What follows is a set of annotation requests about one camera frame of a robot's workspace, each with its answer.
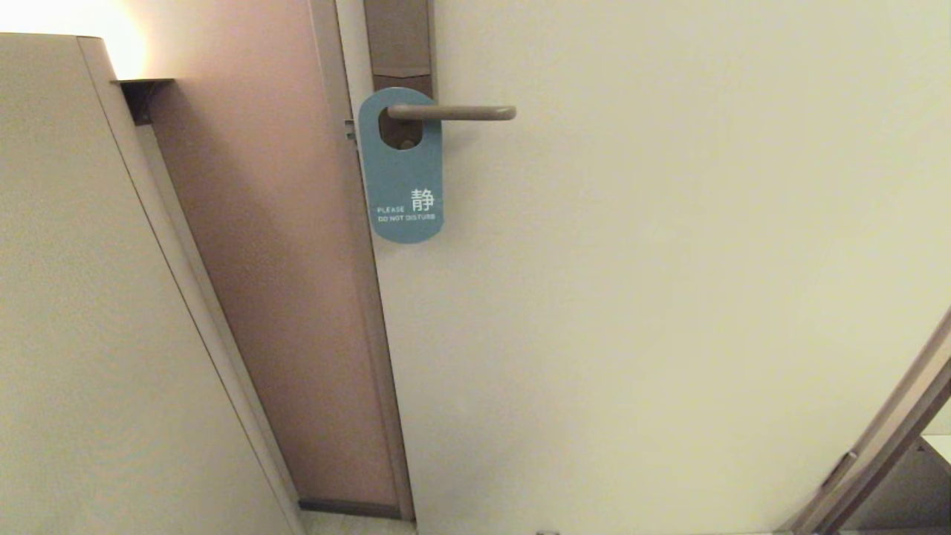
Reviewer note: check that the white and blue door hanger sign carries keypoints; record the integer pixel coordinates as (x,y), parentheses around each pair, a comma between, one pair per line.
(401,186)

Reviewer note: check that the cream white door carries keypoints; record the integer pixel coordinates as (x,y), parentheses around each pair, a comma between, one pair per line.
(631,297)

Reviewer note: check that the brown metal lock plate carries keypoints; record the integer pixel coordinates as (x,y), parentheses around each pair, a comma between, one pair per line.
(397,44)

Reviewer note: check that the closet frame hinge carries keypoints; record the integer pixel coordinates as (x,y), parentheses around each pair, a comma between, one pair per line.
(839,469)

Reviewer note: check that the brown closet frame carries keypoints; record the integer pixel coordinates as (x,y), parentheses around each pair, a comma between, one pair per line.
(891,423)

